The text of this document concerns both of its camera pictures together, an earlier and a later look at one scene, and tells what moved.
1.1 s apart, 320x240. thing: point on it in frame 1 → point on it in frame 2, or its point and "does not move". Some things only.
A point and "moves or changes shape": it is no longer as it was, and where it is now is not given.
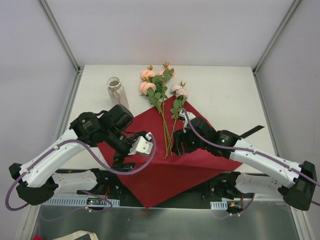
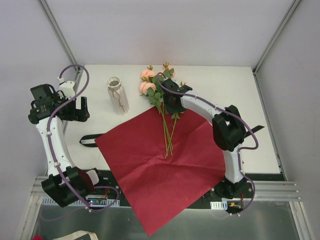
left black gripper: (122, 155) → (81, 110)
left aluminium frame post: (65, 45) does not move
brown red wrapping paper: (154, 176) moves or changes shape
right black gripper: (182, 141) → (172, 90)
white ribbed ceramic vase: (117, 93) does not move
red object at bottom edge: (37, 237) does not move
